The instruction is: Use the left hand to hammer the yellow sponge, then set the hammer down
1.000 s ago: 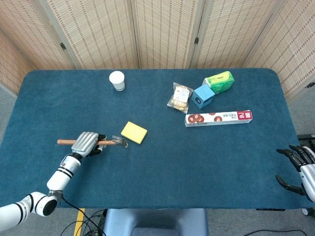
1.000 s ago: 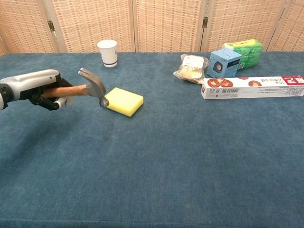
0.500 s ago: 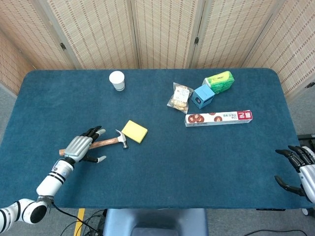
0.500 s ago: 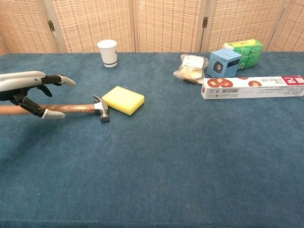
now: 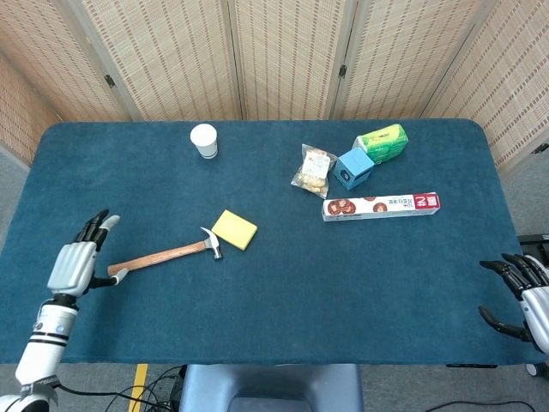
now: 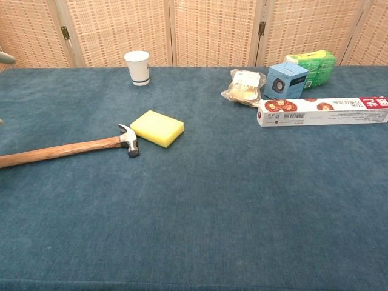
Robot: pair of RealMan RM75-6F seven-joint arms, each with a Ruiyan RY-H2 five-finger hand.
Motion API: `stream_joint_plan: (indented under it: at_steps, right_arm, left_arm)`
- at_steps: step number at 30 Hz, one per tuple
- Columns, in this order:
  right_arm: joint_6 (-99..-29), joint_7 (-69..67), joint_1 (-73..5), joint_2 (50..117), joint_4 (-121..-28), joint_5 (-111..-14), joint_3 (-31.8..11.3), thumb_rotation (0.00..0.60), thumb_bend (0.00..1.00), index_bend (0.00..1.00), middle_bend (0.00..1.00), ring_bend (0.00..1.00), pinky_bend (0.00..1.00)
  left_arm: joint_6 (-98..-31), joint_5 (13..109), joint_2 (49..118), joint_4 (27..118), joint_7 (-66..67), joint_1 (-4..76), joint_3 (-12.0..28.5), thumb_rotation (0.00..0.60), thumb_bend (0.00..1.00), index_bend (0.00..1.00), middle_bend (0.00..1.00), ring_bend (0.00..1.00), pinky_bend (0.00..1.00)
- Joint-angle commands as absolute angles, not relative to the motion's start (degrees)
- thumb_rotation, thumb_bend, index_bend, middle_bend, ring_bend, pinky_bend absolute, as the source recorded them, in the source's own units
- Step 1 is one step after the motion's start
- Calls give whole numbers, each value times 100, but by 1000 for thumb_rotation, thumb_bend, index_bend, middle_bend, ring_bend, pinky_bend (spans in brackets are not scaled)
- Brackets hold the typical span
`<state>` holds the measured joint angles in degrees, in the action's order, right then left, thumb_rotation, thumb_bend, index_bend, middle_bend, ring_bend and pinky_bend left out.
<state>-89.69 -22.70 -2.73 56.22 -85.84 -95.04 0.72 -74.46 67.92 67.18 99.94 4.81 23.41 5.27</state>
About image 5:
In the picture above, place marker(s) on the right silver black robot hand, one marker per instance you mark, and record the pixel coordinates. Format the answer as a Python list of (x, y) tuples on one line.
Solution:
[(536, 300)]

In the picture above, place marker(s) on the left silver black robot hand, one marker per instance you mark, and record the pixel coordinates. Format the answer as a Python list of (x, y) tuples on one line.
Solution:
[(73, 268)]

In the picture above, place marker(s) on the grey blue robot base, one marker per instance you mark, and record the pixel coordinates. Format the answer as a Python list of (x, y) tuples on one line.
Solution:
[(270, 386)]

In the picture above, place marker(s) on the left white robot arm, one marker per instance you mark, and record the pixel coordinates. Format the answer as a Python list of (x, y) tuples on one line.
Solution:
[(45, 343)]

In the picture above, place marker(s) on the yellow sponge block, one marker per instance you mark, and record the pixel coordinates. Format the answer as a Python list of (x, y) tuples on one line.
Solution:
[(235, 229)]

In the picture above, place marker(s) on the black table control panel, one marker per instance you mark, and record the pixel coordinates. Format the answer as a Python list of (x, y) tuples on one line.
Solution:
[(472, 366)]

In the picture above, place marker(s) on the yellow floor tape strip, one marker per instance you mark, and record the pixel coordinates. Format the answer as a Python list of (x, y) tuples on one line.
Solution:
[(138, 386)]

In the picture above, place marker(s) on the black screen hinge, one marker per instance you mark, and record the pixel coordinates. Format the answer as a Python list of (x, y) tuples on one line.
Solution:
[(540, 148), (342, 70), (109, 81)]

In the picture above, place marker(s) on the long cling wrap box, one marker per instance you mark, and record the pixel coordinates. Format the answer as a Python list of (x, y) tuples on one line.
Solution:
[(381, 207)]

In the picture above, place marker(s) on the white paper cup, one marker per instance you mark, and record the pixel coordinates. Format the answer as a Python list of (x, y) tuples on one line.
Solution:
[(205, 141)]

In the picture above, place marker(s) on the green yellow tissue pack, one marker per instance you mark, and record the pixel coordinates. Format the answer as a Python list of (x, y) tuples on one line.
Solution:
[(381, 142)]

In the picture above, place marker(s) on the small blue carton box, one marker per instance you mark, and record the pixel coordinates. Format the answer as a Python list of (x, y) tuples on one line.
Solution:
[(352, 168)]

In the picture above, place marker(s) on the woven bamboo folding screen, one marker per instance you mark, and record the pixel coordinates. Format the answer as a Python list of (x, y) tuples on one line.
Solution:
[(171, 56)]

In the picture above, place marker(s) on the clear snack bag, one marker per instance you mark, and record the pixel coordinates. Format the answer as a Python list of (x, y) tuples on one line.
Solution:
[(313, 171)]

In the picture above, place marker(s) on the black equipment frame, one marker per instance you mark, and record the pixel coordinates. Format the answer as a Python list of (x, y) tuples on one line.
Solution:
[(536, 241)]

